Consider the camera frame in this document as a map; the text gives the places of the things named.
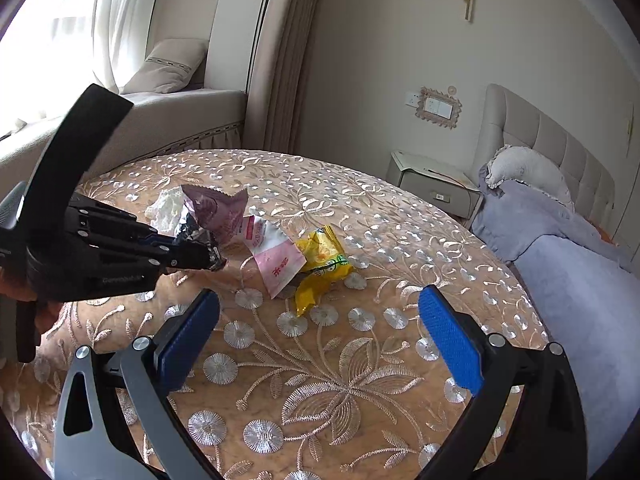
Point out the person's left hand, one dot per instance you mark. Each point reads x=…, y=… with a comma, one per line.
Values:
x=47, y=317

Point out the bed with lavender cover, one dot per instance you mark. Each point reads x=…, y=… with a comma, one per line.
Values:
x=575, y=285

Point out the pink and white wrapper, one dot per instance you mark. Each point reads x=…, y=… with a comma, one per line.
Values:
x=277, y=255

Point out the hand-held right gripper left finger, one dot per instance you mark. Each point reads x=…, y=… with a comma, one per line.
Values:
x=187, y=340

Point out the white frilled pillow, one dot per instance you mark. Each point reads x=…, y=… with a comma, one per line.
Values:
x=530, y=175

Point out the beige nightstand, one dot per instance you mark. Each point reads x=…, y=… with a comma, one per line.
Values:
x=430, y=185

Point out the yellow snack wrapper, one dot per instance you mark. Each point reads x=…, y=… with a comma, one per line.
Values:
x=320, y=255

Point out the beige window seat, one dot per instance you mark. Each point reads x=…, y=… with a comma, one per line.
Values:
x=175, y=120

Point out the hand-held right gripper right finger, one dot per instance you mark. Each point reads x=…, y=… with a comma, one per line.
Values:
x=450, y=335

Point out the white wall socket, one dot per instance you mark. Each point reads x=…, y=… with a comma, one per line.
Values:
x=412, y=99

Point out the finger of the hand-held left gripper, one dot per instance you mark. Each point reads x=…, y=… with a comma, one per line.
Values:
x=150, y=260
x=115, y=227

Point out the framed wall switch panel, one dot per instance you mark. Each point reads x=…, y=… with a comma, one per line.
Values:
x=440, y=107

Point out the purple snack wrapper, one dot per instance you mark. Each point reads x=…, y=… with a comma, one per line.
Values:
x=225, y=215

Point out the beige cushion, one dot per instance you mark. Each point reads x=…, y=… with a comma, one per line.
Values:
x=165, y=67

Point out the beige lace tablecloth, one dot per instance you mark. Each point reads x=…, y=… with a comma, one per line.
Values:
x=325, y=385

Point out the beige curtain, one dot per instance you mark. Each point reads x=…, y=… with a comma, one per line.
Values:
x=290, y=50

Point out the white sheer curtain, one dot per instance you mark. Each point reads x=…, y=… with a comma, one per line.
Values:
x=125, y=20

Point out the beige padded headboard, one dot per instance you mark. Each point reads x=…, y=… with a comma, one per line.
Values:
x=550, y=130

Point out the white tissue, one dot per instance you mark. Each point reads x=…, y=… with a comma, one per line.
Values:
x=167, y=207

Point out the black snack wrapper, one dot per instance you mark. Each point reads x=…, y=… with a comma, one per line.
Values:
x=195, y=232

